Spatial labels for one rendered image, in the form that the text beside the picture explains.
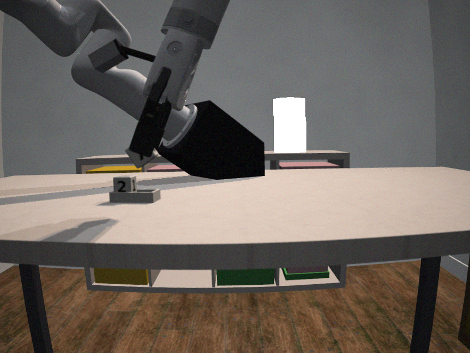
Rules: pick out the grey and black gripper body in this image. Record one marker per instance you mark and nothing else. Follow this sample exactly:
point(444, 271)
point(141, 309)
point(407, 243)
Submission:
point(183, 64)

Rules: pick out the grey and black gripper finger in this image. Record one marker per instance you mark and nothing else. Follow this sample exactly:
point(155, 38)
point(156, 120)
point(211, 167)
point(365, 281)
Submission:
point(162, 125)
point(147, 129)

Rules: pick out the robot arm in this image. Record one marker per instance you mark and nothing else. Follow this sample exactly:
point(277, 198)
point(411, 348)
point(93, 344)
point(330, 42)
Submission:
point(64, 27)

